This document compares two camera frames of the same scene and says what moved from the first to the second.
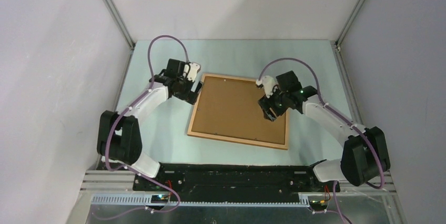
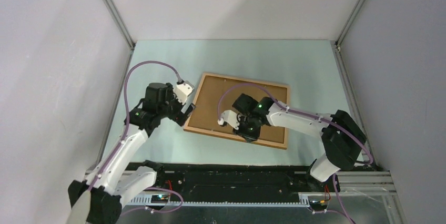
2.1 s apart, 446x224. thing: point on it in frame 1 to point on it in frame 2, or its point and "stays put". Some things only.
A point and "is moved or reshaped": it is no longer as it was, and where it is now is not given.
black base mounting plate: x=235 y=180 stays put
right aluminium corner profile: x=358 y=6 stays put
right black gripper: x=265 y=103 to x=248 y=136
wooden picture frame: x=232 y=139 is moved or reshaped
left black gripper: x=189 y=96 to x=178 y=116
